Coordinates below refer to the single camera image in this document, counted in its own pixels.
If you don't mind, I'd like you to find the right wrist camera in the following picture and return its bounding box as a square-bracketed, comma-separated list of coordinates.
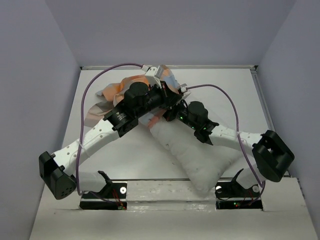
[178, 83, 190, 96]

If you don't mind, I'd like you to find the orange blue checked pillowcase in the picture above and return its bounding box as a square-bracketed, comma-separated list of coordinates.
[84, 74, 165, 129]

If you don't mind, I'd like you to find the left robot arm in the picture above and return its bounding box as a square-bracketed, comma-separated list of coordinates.
[39, 81, 183, 200]

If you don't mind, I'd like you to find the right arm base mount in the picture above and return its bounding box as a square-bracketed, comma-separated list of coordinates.
[214, 168, 263, 210]

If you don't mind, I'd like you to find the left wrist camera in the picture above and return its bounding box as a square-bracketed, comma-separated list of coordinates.
[141, 64, 164, 89]

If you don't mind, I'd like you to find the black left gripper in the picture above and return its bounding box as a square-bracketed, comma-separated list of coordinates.
[135, 81, 183, 119]

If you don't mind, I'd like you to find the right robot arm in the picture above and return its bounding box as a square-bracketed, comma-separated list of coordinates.
[164, 100, 295, 196]

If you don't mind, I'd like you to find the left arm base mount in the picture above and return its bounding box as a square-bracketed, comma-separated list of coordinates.
[79, 170, 128, 211]

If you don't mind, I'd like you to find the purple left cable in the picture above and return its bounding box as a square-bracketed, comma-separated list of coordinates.
[76, 62, 148, 196]

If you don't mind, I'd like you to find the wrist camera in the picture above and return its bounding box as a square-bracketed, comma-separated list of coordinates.
[178, 83, 190, 96]
[141, 64, 164, 89]

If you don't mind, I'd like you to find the white pillow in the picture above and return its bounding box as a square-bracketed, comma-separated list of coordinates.
[140, 110, 243, 195]

